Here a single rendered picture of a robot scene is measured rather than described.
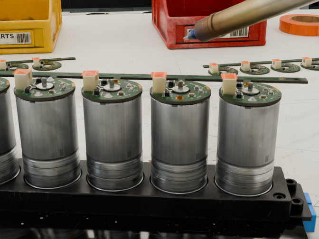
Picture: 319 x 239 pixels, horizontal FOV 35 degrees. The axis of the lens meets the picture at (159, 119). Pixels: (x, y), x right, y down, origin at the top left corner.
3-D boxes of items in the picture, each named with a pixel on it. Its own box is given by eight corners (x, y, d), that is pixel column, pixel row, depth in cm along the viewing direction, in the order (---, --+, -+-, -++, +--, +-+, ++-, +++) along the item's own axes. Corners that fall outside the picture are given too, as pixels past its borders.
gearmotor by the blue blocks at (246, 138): (273, 215, 21) (286, 101, 19) (214, 213, 21) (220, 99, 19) (266, 185, 23) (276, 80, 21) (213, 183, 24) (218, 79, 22)
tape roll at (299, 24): (267, 27, 58) (268, 17, 57) (305, 21, 61) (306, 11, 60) (306, 39, 53) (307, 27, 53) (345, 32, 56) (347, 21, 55)
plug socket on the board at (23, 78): (33, 90, 21) (32, 74, 20) (13, 89, 21) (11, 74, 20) (39, 84, 21) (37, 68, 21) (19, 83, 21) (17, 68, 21)
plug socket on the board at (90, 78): (102, 92, 20) (101, 76, 20) (80, 91, 21) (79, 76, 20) (105, 85, 21) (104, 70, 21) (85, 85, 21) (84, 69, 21)
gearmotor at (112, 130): (140, 210, 22) (138, 97, 20) (83, 207, 22) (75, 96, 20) (145, 181, 24) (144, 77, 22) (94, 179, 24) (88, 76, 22)
